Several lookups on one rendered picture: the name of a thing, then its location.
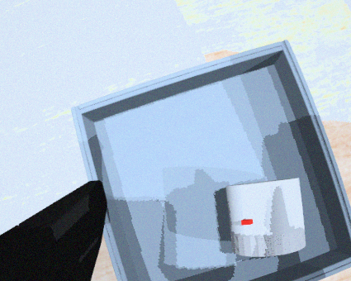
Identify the light blue square tray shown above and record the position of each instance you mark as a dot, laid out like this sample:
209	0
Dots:
166	149

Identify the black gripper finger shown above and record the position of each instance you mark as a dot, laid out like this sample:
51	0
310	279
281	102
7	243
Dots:
60	242

